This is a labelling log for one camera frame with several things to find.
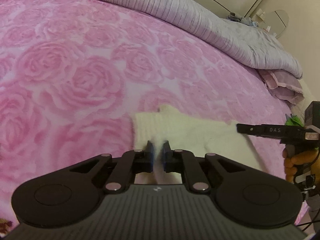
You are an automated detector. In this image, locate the pink rose bed blanket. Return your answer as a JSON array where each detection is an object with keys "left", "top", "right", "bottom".
[{"left": 1, "top": 0, "right": 290, "bottom": 225}]

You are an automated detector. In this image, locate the green knitted sweater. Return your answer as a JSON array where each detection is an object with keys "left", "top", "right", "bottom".
[{"left": 285, "top": 114, "right": 304, "bottom": 127}]

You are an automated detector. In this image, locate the cream knitted sweater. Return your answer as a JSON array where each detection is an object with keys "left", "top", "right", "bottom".
[{"left": 131, "top": 105, "right": 265, "bottom": 184}]

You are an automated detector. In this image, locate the grey striped duvet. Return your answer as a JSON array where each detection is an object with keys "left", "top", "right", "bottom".
[{"left": 99, "top": 0, "right": 303, "bottom": 79}]

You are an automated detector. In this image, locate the cream padded headboard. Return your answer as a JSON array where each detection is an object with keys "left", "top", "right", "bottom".
[{"left": 291, "top": 79, "right": 318, "bottom": 122}]

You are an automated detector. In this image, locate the oval vanity mirror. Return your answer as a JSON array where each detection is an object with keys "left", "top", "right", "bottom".
[{"left": 261, "top": 9, "right": 289, "bottom": 38}]

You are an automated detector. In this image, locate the mauve pillow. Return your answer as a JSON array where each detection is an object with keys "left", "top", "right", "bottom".
[{"left": 258, "top": 69, "right": 304, "bottom": 105}]

